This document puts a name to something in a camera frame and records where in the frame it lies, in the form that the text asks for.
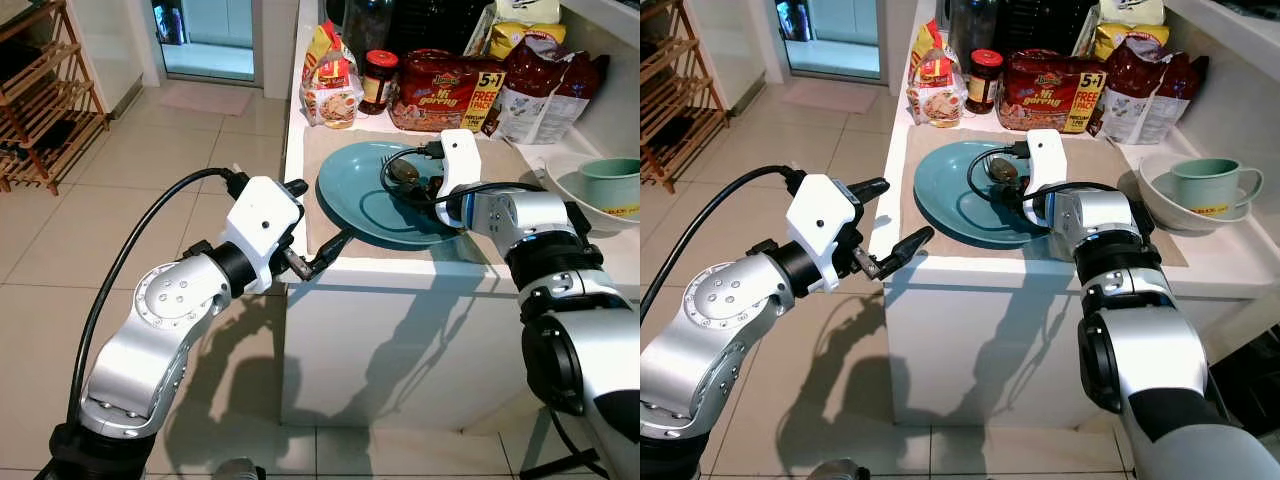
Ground yellow and red snack bag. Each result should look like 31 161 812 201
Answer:
299 20 367 130
906 20 969 129

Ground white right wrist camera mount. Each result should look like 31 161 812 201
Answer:
436 129 485 227
1024 128 1069 226

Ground pink door mat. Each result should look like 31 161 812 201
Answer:
158 82 257 118
780 80 873 116

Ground white plastic bag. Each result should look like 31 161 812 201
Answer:
1098 0 1167 26
495 0 563 26

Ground black stool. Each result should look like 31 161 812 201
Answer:
518 405 607 480
1205 345 1280 441

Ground red noodle multipack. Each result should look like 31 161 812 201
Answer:
997 47 1108 134
389 47 507 134

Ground teal plate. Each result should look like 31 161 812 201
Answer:
316 140 493 250
913 140 1076 250

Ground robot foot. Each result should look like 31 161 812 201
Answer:
213 457 267 480
805 457 871 480

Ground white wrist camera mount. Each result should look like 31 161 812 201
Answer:
436 129 485 227
221 176 305 295
1024 128 1069 226
785 174 865 293

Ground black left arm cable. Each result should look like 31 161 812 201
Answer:
640 165 809 321
66 168 251 426

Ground wooden shelf rack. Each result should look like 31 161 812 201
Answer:
640 0 731 196
0 0 112 197

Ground dark jar with red lid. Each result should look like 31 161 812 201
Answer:
966 48 1005 116
359 49 400 117

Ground white bowl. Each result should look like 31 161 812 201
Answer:
543 153 641 237
1138 153 1253 237

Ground glass door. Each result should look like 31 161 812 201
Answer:
775 0 869 81
150 0 257 83

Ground white kitchen counter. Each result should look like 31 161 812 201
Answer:
280 0 641 436
868 0 1280 431

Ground red and white food bag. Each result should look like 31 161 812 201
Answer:
1087 36 1211 147
494 36 603 147

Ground pale green mug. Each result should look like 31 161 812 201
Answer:
579 157 641 217
1170 157 1265 213

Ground yellow food bag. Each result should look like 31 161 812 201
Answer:
487 20 567 61
1090 20 1171 59

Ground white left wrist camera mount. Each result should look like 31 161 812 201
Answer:
221 176 305 295
785 174 865 293

